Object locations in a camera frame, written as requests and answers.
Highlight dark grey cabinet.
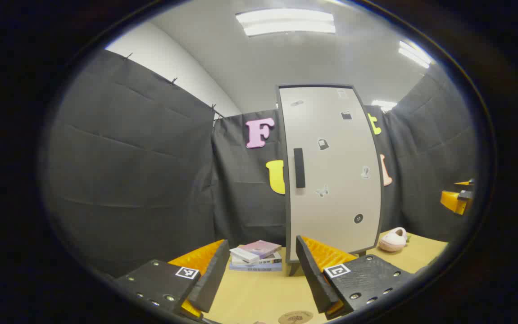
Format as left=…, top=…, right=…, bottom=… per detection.
left=276, top=83, right=385, bottom=277

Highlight black backdrop cloth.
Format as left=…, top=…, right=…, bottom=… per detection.
left=45, top=49, right=478, bottom=277

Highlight blue book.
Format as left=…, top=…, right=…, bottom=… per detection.
left=229, top=262, right=283, bottom=272

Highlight pink plush slipper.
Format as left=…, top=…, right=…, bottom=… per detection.
left=378, top=227, right=409, bottom=252

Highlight light grey cabinet door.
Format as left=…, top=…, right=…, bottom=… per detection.
left=279, top=85, right=382, bottom=262

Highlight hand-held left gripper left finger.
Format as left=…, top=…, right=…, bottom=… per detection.
left=116, top=239, right=231, bottom=321

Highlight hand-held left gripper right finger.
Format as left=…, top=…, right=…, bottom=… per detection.
left=296, top=235, right=417, bottom=321

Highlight round brown coaster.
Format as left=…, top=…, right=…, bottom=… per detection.
left=278, top=310, right=314, bottom=324

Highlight black cabinet door handle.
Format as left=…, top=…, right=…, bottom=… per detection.
left=294, top=148, right=306, bottom=189

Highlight white book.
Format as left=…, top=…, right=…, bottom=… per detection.
left=231, top=252, right=283, bottom=266

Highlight small white box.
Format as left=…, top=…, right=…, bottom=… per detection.
left=230, top=247, right=260, bottom=264

